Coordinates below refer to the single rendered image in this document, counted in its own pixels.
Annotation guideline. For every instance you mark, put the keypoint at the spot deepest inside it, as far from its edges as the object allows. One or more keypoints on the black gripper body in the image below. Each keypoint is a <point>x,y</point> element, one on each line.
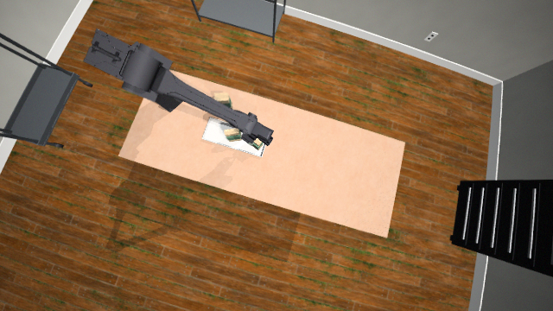
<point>246,137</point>

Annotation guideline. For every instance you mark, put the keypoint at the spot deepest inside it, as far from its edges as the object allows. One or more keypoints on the white shallow tray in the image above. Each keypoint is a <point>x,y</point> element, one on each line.
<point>214,133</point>

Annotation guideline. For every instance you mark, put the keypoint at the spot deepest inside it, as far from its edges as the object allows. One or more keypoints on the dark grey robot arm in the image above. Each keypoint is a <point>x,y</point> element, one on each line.
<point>144,68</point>

